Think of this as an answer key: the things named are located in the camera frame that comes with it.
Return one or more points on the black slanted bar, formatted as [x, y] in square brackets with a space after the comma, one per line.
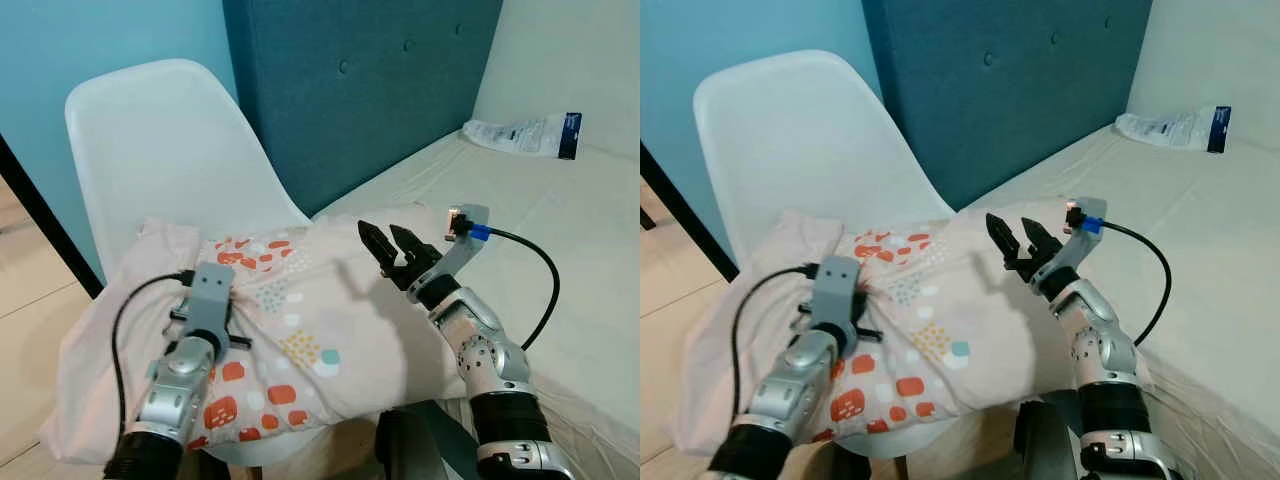
[690, 215]
[45, 215]

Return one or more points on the white plastic package blue label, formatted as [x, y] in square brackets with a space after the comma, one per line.
[1165, 128]
[515, 135]

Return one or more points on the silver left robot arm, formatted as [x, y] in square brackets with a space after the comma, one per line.
[170, 395]
[790, 390]

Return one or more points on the blue tufted headboard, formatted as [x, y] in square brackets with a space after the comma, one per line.
[380, 100]
[1020, 100]

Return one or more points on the patterned fabric pillow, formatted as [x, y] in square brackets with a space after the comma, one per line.
[940, 290]
[300, 300]

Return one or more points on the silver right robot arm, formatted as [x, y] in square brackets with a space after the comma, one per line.
[1105, 345]
[490, 360]

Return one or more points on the bed with beige sheet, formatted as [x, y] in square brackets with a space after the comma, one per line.
[1220, 250]
[580, 250]

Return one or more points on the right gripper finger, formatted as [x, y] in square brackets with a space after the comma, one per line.
[1040, 237]
[408, 245]
[1002, 235]
[375, 242]

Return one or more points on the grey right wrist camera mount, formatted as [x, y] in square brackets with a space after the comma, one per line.
[1082, 240]
[462, 250]

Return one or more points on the white plastic chair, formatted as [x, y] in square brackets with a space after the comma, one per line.
[170, 150]
[800, 140]

